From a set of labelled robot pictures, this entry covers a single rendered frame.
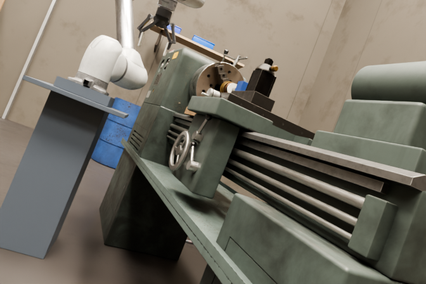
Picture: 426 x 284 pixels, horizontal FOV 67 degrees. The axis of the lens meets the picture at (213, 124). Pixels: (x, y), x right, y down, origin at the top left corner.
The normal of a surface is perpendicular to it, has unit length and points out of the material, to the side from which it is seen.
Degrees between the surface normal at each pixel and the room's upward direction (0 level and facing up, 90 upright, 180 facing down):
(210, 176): 90
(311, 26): 90
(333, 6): 90
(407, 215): 90
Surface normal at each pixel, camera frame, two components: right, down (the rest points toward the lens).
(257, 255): -0.85, -0.36
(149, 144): 0.38, 0.10
